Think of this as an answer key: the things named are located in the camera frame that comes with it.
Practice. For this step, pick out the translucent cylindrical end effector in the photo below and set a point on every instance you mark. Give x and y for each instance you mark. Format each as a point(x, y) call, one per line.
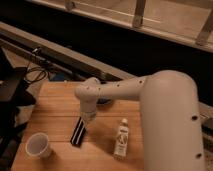
point(87, 118)

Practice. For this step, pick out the black striped eraser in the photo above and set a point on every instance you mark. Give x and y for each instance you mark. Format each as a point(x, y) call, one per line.
point(78, 133)

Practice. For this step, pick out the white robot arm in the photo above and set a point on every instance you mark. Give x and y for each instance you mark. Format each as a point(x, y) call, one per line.
point(170, 119)

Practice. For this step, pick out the dark round bowl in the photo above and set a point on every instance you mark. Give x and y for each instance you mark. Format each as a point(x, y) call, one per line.
point(104, 101)

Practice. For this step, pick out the white small bottle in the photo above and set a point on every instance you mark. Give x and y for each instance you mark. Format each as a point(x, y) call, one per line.
point(121, 143)

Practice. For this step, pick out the white plastic cup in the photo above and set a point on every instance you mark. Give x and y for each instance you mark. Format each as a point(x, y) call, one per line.
point(38, 145)

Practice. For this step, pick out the black chair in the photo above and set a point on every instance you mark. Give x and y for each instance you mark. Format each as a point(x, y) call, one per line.
point(13, 93)

